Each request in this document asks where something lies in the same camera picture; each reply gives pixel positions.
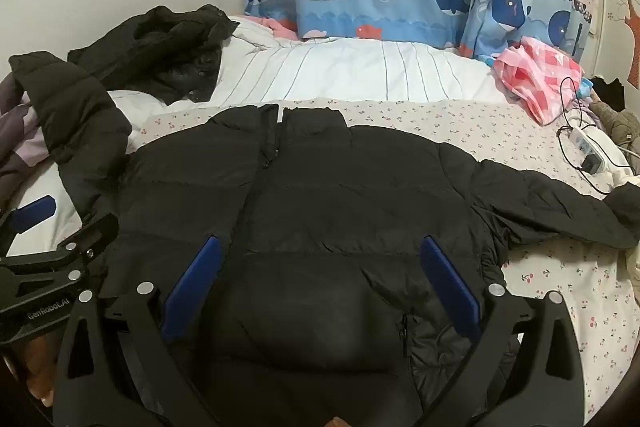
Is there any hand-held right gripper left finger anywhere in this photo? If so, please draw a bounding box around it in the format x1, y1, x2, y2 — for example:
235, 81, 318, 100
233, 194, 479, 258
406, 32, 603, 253
52, 234, 223, 427

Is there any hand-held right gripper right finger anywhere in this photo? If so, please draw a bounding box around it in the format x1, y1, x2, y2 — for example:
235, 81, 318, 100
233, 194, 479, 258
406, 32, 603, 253
419, 234, 586, 427

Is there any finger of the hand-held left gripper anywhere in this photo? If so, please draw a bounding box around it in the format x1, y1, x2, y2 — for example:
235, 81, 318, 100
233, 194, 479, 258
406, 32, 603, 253
0, 195, 57, 258
52, 213, 120, 270

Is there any black puffer jacket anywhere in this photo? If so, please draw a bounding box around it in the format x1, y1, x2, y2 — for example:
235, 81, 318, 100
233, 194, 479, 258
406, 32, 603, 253
9, 52, 640, 427

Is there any person's left hand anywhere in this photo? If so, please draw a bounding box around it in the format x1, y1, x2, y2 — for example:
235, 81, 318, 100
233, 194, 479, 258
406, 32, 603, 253
2, 339, 57, 408

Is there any purple two-tone jacket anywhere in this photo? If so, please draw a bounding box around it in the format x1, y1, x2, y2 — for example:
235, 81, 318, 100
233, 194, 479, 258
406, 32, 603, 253
0, 74, 61, 188

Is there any crumpled black jacket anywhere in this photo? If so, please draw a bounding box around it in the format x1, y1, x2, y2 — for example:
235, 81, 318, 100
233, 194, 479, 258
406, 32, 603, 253
67, 4, 241, 105

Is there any cream puffer cloth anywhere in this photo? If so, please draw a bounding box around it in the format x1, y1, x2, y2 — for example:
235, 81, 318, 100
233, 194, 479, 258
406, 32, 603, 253
607, 169, 640, 280

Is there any pink checked plastic bag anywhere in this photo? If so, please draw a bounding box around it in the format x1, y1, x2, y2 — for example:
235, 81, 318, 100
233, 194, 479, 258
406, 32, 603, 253
492, 36, 586, 126

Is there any brown knitted cloth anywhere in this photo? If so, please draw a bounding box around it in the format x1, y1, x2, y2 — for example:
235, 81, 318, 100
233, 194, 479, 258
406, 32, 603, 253
590, 99, 640, 148

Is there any white striped duvet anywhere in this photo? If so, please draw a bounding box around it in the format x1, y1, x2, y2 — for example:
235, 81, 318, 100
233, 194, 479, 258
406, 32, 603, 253
7, 14, 506, 258

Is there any dark cloth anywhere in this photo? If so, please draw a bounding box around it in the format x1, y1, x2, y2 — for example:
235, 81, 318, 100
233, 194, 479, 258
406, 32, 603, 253
587, 77, 626, 112

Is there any pink cloth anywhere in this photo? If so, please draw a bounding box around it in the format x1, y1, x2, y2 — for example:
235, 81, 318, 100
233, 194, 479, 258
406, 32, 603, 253
250, 16, 301, 40

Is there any white power strip with cable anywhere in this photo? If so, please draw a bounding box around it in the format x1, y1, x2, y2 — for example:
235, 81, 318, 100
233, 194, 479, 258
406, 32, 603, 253
557, 77, 613, 196

